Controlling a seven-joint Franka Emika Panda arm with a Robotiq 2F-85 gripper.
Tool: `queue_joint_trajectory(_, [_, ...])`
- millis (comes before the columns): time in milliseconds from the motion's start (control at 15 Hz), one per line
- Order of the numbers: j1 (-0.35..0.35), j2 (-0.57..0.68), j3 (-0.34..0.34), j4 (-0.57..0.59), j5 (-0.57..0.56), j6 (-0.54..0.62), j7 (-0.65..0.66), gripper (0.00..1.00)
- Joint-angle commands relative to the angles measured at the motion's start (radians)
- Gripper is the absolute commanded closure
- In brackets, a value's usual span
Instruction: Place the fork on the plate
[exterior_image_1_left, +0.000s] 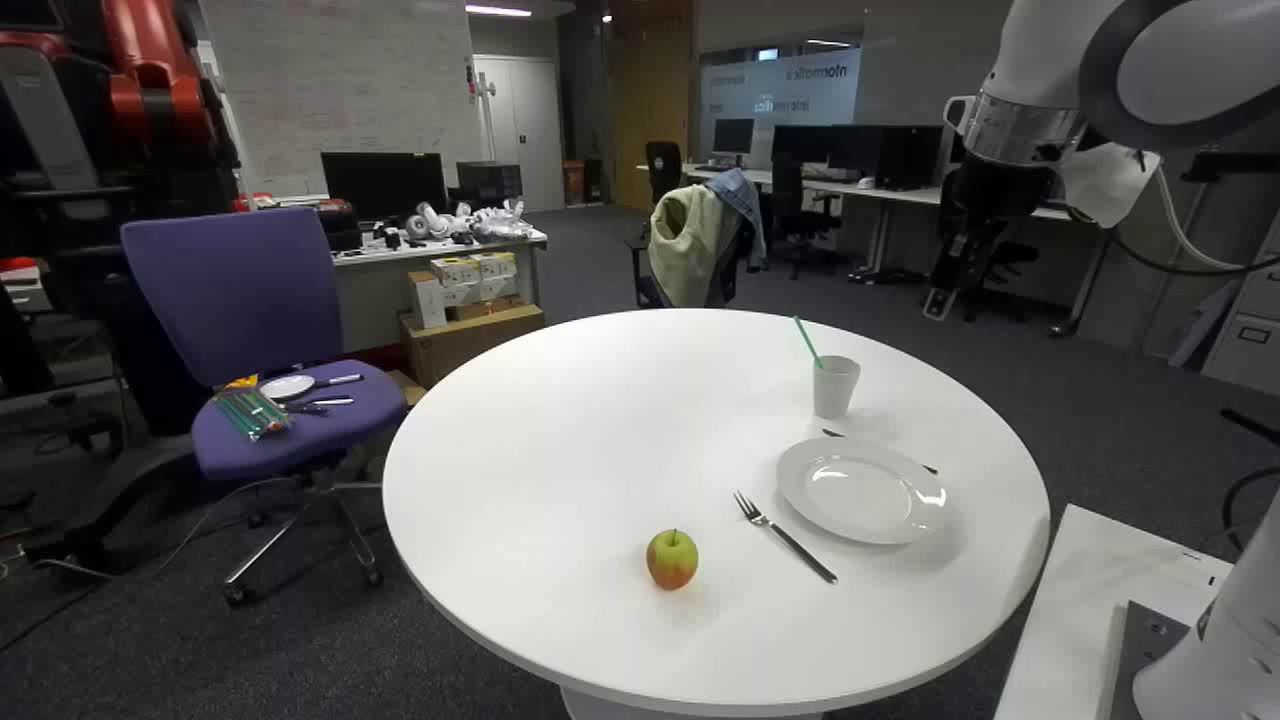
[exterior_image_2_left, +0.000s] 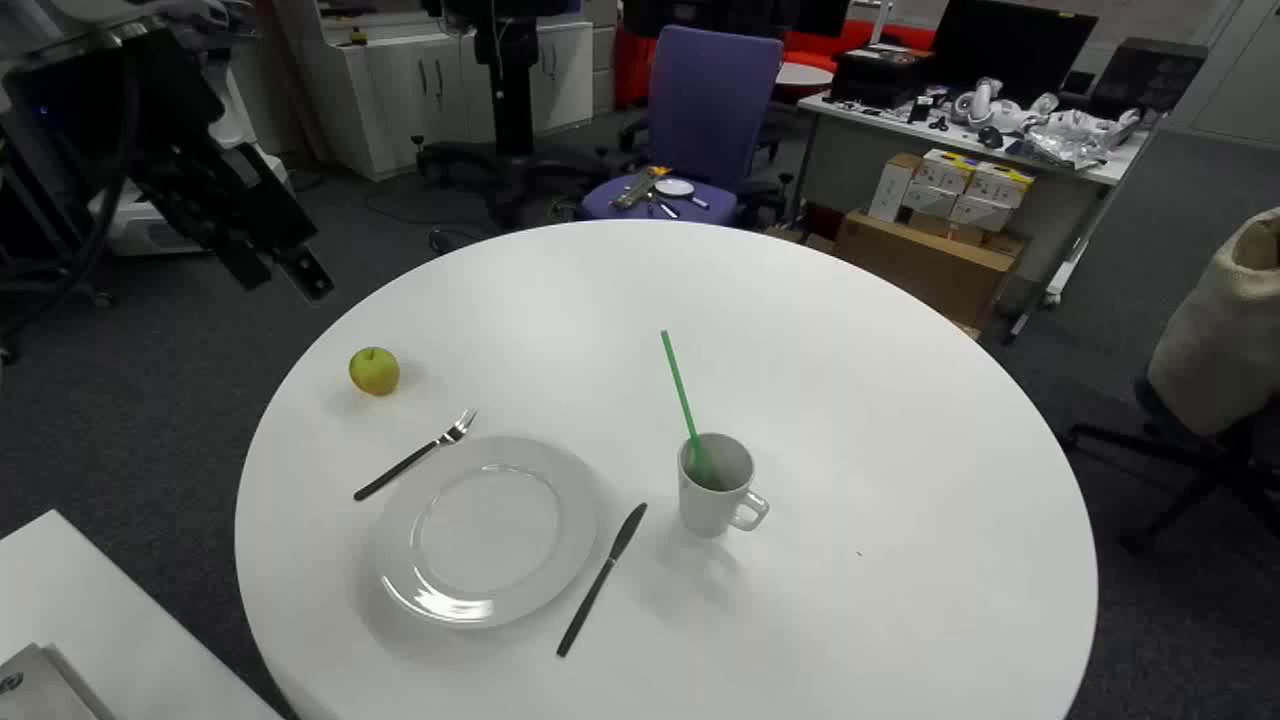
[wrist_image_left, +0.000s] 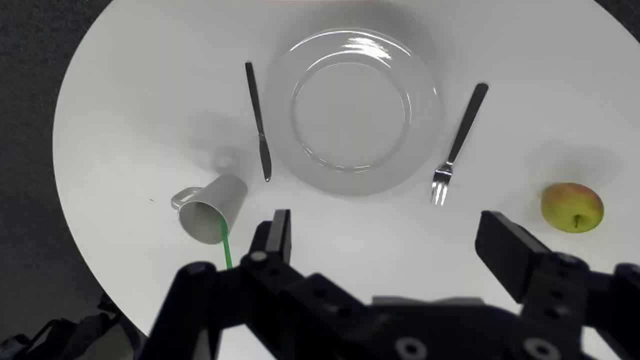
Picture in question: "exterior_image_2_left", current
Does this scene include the silver fork black handle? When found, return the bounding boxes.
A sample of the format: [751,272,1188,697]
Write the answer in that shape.
[353,407,481,503]

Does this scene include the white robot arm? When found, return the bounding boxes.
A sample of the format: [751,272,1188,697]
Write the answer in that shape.
[4,29,331,301]

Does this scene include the white round plate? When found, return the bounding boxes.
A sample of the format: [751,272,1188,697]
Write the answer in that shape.
[371,434,610,630]

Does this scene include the green straw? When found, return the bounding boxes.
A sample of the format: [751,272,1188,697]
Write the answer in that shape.
[662,327,704,473]

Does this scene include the white mug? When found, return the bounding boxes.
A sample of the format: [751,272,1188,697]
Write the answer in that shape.
[675,430,773,539]

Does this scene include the green apple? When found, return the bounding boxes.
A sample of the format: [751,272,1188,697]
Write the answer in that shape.
[350,348,402,397]

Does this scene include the purple office chair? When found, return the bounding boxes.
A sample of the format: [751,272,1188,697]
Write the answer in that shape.
[575,23,784,224]

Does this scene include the cardboard box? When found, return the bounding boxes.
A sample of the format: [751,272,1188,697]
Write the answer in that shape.
[837,210,1019,336]

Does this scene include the white cabinet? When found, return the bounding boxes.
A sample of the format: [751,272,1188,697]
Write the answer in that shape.
[303,11,592,181]

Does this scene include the white desk with clutter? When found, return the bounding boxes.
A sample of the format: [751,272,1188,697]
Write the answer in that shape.
[798,90,1148,308]

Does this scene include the beige jacket on chair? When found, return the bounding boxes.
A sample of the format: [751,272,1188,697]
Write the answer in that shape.
[1148,207,1280,434]

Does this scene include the black office chair base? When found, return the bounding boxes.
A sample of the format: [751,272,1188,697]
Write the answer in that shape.
[1061,378,1280,553]

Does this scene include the white side table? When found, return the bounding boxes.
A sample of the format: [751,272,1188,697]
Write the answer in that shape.
[0,510,286,720]

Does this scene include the black handled knife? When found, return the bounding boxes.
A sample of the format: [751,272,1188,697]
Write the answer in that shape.
[555,503,648,660]

